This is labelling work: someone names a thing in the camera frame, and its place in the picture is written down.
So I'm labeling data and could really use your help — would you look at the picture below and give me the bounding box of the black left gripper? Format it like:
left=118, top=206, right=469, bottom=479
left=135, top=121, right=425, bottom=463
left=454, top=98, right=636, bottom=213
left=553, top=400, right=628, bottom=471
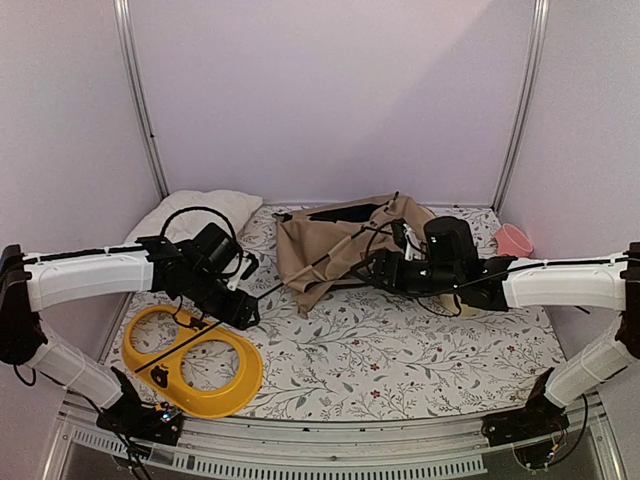
left=185, top=268, right=261, bottom=330

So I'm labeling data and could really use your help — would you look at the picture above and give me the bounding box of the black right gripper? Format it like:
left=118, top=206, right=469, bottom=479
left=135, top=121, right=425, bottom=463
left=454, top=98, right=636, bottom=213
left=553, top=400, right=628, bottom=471
left=349, top=249, right=461, bottom=301

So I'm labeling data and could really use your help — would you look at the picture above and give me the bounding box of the black tent pole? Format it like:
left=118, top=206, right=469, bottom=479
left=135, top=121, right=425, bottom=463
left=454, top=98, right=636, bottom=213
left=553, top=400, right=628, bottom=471
left=134, top=224, right=387, bottom=374

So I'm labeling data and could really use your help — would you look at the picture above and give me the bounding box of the beige fabric pet tent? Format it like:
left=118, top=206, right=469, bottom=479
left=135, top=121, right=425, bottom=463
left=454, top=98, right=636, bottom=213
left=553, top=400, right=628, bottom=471
left=274, top=193, right=436, bottom=319

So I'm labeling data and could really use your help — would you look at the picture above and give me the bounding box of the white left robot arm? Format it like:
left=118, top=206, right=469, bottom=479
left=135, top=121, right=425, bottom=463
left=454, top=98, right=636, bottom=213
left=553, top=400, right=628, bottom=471
left=1, top=223, right=260, bottom=434

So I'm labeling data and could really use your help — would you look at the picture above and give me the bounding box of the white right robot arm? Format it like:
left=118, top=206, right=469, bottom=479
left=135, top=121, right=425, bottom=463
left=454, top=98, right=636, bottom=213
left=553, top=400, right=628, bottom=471
left=350, top=216, right=639, bottom=436

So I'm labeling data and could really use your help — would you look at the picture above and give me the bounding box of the white fluffy cushion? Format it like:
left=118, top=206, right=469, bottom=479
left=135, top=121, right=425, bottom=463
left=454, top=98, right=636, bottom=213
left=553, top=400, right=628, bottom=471
left=125, top=190, right=263, bottom=243

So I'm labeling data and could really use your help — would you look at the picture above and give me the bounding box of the yellow double bowl holder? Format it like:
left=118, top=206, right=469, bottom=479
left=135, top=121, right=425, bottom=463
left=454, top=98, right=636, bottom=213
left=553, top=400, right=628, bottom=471
left=122, top=305, right=264, bottom=419

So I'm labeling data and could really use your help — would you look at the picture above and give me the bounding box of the pink plastic bowl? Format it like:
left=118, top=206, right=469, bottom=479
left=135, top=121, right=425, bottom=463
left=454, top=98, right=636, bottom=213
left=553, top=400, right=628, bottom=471
left=494, top=224, right=534, bottom=258

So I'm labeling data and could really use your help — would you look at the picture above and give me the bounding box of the floral patterned table mat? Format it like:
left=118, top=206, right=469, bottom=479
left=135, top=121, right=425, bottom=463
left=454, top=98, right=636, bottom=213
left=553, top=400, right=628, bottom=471
left=242, top=206, right=564, bottom=422

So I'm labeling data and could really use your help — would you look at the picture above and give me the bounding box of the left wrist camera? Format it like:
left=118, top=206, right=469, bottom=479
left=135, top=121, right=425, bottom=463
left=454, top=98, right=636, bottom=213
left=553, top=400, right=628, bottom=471
left=227, top=252, right=259, bottom=291

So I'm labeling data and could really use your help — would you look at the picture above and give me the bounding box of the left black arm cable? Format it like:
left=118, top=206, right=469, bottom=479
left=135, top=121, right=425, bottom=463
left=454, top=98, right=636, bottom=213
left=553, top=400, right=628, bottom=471
left=158, top=205, right=237, bottom=251

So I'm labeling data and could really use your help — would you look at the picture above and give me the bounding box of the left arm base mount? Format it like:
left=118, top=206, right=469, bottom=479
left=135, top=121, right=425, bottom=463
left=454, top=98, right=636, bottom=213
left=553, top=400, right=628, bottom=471
left=96, top=367, right=184, bottom=446

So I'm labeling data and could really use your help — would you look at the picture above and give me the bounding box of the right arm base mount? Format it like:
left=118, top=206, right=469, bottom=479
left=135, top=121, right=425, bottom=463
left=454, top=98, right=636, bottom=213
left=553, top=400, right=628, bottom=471
left=481, top=368, right=569, bottom=446

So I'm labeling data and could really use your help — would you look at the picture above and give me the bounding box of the aluminium front rail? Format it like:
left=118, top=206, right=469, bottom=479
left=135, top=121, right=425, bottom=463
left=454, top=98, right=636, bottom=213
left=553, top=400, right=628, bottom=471
left=43, top=393, right=628, bottom=479

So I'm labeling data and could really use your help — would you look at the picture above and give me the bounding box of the right aluminium frame post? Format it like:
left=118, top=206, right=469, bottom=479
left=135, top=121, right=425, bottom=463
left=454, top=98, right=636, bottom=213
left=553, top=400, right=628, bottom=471
left=491, top=0, right=550, bottom=213

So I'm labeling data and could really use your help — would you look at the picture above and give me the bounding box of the aluminium frame post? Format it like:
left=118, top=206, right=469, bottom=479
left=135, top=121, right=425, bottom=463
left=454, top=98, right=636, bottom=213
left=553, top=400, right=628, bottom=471
left=491, top=0, right=550, bottom=213
left=113, top=0, right=170, bottom=199

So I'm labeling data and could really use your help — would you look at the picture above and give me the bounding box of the left aluminium frame post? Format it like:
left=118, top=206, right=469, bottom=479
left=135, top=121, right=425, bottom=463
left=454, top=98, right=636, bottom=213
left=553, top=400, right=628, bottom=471
left=113, top=0, right=170, bottom=199

